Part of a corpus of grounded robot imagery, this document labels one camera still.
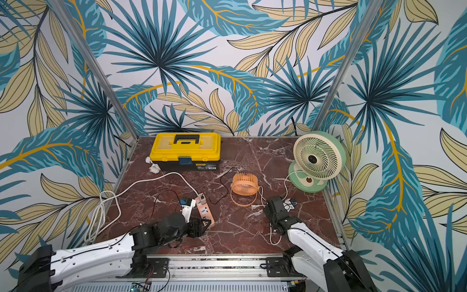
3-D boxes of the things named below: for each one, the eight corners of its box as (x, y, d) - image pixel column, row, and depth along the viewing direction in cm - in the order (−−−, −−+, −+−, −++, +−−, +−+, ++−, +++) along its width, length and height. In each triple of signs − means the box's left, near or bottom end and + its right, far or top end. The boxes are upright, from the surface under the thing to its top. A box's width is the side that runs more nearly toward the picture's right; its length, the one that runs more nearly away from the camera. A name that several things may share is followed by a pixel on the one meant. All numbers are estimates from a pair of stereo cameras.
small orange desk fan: (230, 206, 92) (230, 195, 83) (230, 184, 100) (230, 172, 91) (256, 206, 93) (259, 195, 83) (255, 184, 100) (257, 172, 91)
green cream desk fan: (292, 195, 97) (313, 159, 71) (286, 170, 107) (303, 130, 82) (320, 196, 97) (352, 159, 72) (312, 170, 107) (337, 130, 82)
